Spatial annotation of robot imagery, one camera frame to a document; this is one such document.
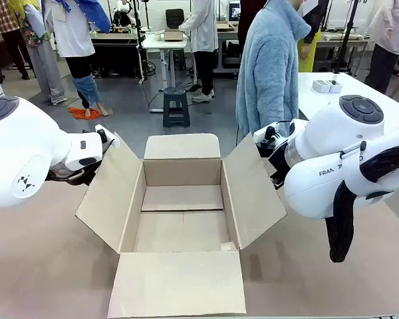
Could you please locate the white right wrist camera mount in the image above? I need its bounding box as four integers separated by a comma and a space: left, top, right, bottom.
252, 122, 281, 143

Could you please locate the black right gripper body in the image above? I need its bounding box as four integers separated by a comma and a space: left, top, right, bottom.
267, 143, 289, 191

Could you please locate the orange cloth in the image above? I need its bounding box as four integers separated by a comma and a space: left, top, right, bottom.
68, 106, 102, 122

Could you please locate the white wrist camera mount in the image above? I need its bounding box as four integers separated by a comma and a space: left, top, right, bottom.
94, 124, 121, 150
252, 122, 281, 143

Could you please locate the small cardboard box on desk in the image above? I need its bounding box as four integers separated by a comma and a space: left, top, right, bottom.
162, 29, 188, 43

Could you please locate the mannequin in grey trousers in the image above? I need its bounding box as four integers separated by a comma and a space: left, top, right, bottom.
7, 0, 68, 106

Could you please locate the dark plastic step stool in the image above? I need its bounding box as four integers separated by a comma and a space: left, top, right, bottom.
162, 87, 192, 128

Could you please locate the figure with yellow apron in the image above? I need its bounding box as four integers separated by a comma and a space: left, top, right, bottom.
297, 0, 331, 74

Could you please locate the black tripod stand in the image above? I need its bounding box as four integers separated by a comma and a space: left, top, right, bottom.
332, 0, 360, 76

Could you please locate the person in plaid shirt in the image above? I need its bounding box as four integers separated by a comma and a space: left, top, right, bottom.
0, 0, 31, 81

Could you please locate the computer monitor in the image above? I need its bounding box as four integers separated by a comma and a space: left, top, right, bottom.
228, 0, 242, 21

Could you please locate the person in pale coat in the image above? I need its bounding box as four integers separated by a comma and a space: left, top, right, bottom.
364, 0, 399, 96

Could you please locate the white height-adjustable desk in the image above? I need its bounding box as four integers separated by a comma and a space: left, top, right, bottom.
140, 31, 191, 114

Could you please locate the figure in white coat, blue cloth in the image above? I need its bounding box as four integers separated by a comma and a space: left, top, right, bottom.
42, 0, 113, 117

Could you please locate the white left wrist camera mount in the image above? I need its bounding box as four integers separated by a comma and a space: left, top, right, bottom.
94, 124, 121, 150

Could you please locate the person in blue fleece jacket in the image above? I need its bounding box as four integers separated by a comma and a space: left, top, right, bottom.
235, 0, 313, 140

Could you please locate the dark left arm cable sleeve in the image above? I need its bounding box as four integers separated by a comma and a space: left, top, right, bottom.
45, 162, 102, 187

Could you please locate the white side table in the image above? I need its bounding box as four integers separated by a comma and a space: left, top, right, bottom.
297, 72, 399, 136

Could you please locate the person in white lab coat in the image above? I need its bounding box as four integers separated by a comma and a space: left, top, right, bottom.
178, 0, 219, 103

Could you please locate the brown cardboard box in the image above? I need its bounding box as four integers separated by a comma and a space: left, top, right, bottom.
74, 132, 288, 319

